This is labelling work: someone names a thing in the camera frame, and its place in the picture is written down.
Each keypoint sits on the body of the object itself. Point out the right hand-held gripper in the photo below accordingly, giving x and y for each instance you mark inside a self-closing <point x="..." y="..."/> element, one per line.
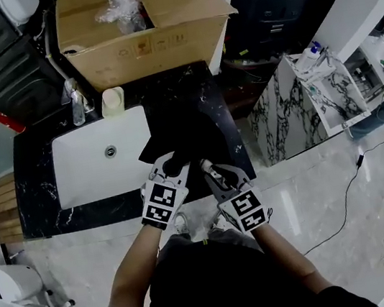
<point x="245" y="209"/>

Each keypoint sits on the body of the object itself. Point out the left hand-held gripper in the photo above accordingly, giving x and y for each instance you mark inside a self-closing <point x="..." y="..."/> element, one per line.
<point x="162" y="205"/>

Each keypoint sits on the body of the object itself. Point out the black cloth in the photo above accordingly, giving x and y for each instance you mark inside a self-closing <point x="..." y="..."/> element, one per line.
<point x="193" y="138"/>

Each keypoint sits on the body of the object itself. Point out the person's right forearm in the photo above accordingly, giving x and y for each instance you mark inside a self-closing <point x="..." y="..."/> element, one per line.
<point x="290" y="260"/>

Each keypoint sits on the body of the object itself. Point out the person's left forearm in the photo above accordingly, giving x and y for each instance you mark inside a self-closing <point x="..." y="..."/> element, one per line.
<point x="132" y="275"/>

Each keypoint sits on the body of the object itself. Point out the person's right white shoe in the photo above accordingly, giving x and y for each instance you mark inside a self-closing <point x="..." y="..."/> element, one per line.
<point x="221" y="221"/>

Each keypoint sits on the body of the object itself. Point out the person's white shoe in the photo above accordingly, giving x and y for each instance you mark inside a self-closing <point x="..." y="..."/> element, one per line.
<point x="180" y="224"/>
<point x="221" y="221"/>

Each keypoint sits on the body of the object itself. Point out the person's left white shoe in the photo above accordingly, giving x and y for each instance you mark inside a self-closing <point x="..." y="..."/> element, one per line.
<point x="180" y="224"/>

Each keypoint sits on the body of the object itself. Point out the person's dark trousers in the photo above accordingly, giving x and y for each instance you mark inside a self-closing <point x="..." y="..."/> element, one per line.
<point x="228" y="239"/>

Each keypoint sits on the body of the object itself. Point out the white sink basin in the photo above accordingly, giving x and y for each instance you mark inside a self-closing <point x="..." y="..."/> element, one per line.
<point x="86" y="174"/>

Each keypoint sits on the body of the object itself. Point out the white marble vanity cabinet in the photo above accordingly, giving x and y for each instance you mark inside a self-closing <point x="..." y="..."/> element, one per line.
<point x="291" y="114"/>

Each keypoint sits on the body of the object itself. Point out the person's black shirt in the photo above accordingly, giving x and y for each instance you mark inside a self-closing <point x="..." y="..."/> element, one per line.
<point x="222" y="290"/>

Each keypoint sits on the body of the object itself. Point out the chrome faucet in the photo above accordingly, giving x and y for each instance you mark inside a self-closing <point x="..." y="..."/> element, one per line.
<point x="78" y="106"/>

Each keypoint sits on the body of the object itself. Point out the large cardboard box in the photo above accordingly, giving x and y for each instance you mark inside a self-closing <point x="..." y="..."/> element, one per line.
<point x="145" y="47"/>

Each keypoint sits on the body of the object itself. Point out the white bottle with blue cap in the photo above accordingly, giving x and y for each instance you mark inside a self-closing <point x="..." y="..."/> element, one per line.
<point x="308" y="55"/>

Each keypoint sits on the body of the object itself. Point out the red fire extinguisher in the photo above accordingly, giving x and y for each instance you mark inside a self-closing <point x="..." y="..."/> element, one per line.
<point x="8" y="121"/>

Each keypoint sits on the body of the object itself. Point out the clear plastic wrap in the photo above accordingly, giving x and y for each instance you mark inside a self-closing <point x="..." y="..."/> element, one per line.
<point x="120" y="8"/>

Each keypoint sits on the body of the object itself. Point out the wooden slat stack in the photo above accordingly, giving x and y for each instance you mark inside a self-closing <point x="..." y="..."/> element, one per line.
<point x="2" y="210"/>

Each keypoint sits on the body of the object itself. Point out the black cabinet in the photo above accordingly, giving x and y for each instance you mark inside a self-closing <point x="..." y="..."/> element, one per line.
<point x="290" y="1"/>

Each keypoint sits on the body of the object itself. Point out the white rounded appliance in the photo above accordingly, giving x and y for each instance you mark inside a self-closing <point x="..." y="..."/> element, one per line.
<point x="9" y="283"/>

